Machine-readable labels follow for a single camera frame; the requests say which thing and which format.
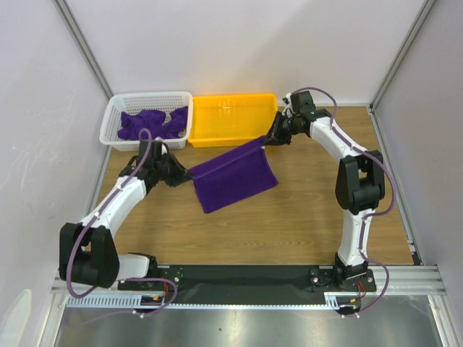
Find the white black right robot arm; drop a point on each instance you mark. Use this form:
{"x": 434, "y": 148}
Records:
{"x": 360, "y": 182}

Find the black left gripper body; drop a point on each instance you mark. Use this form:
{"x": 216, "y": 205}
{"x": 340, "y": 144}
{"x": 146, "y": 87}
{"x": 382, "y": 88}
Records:
{"x": 168, "y": 169}

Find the purple towel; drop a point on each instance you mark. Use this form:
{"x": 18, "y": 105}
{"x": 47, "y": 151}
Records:
{"x": 155, "y": 122}
{"x": 233, "y": 176}

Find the purple towel in basket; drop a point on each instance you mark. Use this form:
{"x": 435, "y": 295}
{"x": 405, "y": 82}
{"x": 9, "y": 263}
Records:
{"x": 155, "y": 122}

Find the aluminium frame rail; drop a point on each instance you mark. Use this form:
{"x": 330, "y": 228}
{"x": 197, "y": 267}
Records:
{"x": 400, "y": 279}

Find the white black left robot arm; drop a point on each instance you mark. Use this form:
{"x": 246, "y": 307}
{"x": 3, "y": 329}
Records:
{"x": 87, "y": 252}

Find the yellow plastic tray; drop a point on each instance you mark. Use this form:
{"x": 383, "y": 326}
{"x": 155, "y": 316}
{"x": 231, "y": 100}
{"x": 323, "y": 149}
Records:
{"x": 231, "y": 120}

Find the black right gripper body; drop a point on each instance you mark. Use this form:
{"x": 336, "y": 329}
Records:
{"x": 278, "y": 130}

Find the white perforated plastic basket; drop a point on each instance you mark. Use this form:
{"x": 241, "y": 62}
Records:
{"x": 134, "y": 103}

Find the white slotted cable duct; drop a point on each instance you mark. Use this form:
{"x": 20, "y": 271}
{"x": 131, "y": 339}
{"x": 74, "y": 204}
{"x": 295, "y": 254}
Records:
{"x": 128, "y": 301}

